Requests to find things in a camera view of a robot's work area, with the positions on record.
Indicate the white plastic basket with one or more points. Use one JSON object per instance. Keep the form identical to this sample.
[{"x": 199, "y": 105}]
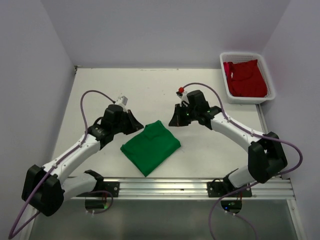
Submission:
[{"x": 240, "y": 57}]

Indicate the red t shirt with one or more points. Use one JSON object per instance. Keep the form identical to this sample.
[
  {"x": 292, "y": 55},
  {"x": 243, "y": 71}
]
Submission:
[{"x": 245, "y": 79}]

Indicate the green t shirt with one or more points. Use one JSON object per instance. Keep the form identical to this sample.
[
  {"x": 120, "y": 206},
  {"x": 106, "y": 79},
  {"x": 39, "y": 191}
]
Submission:
[{"x": 148, "y": 149}]

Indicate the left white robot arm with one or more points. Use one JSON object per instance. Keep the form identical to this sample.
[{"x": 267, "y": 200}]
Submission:
[{"x": 47, "y": 187}]

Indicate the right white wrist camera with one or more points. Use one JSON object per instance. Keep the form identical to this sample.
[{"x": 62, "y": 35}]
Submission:
[{"x": 182, "y": 94}]

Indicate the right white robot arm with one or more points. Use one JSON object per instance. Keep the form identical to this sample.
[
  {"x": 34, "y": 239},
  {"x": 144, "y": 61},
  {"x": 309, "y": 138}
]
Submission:
[{"x": 266, "y": 157}]

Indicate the side aluminium rail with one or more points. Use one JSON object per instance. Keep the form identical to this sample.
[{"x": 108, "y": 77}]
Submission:
[{"x": 261, "y": 118}]

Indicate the aluminium mounting rail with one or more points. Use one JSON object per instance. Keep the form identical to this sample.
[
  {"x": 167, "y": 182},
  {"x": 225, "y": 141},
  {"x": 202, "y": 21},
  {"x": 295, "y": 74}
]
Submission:
[{"x": 173, "y": 188}]

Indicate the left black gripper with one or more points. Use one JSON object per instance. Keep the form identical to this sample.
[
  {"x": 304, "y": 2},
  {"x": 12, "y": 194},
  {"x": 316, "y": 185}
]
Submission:
[{"x": 134, "y": 125}]

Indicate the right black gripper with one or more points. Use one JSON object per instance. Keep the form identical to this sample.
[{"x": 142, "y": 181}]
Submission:
[{"x": 177, "y": 120}]

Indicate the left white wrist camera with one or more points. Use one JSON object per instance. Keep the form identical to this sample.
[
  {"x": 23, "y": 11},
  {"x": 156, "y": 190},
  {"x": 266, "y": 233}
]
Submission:
[{"x": 122, "y": 101}]

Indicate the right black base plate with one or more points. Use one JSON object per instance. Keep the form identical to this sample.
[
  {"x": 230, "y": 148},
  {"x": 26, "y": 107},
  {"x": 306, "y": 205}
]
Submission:
[{"x": 217, "y": 189}]

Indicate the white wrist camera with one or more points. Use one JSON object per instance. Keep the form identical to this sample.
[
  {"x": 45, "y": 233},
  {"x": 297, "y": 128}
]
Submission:
[
  {"x": 182, "y": 94},
  {"x": 122, "y": 101}
]

